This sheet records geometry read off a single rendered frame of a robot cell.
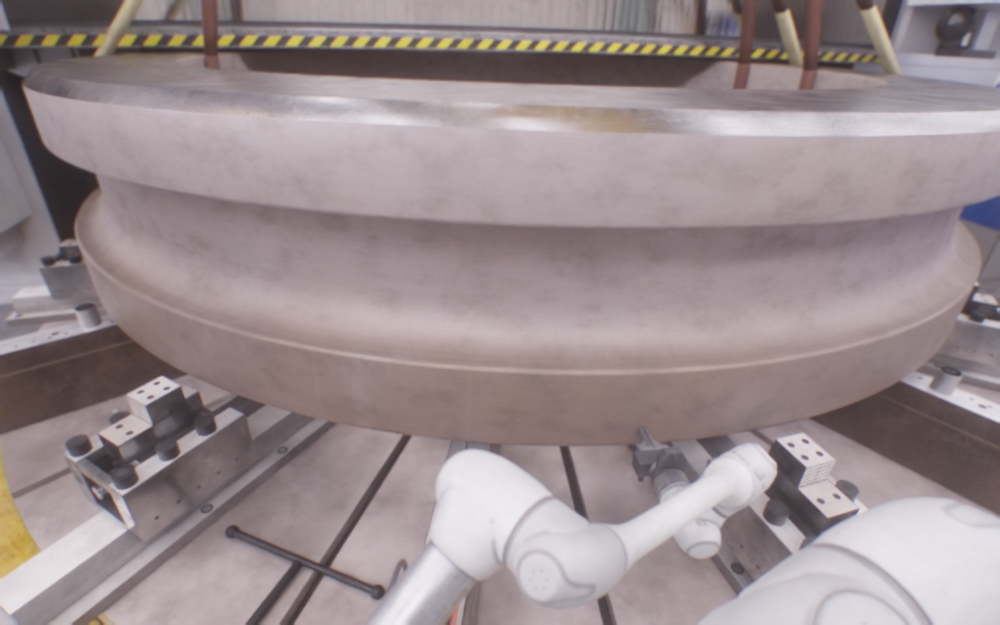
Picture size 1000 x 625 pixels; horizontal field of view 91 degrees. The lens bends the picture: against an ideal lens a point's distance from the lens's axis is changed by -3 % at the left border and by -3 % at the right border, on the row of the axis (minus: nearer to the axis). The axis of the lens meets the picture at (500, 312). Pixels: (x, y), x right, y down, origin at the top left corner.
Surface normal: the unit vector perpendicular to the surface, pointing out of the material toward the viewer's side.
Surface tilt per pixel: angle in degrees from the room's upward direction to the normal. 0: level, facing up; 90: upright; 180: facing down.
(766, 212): 90
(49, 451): 0
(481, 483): 28
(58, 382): 90
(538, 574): 59
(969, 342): 90
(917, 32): 90
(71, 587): 72
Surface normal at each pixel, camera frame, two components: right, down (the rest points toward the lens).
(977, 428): -0.77, 0.29
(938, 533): 0.01, -0.92
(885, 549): -0.21, -0.92
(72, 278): 0.29, 0.47
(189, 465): 0.88, 0.25
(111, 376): 0.63, 0.39
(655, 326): 0.11, 0.00
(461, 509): -0.44, -0.53
